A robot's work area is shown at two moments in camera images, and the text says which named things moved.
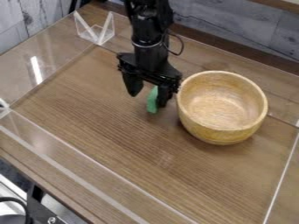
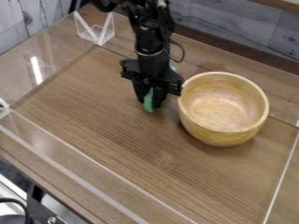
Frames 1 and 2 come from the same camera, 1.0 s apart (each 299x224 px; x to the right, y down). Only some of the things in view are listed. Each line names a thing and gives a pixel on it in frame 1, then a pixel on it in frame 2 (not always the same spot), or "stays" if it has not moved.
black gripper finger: (134, 82) to (141, 90)
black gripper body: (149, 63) stays
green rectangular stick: (152, 100) stays
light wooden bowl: (220, 106) stays
